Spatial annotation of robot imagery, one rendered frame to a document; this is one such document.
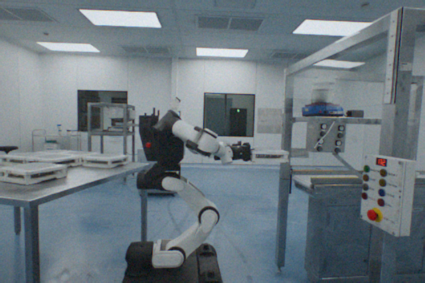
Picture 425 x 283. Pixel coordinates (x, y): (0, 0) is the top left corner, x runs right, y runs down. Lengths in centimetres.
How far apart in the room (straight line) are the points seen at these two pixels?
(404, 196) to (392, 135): 23
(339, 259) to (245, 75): 553
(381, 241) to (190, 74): 614
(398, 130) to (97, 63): 695
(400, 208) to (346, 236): 109
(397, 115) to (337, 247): 120
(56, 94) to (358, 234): 723
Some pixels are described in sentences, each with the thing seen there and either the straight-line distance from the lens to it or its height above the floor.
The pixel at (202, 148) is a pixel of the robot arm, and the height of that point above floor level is 105.
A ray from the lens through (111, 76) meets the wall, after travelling 721.
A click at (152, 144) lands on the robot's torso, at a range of 157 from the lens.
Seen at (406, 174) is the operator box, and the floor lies 102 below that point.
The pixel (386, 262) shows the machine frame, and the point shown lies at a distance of 126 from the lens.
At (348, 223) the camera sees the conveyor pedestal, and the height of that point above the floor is 49.
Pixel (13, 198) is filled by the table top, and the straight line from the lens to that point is 140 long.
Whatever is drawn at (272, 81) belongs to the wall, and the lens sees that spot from 705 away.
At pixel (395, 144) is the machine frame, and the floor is 111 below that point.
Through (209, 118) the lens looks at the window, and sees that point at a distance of 670.
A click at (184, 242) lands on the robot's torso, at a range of 178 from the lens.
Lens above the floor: 117
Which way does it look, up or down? 4 degrees down
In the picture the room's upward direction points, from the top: 2 degrees clockwise
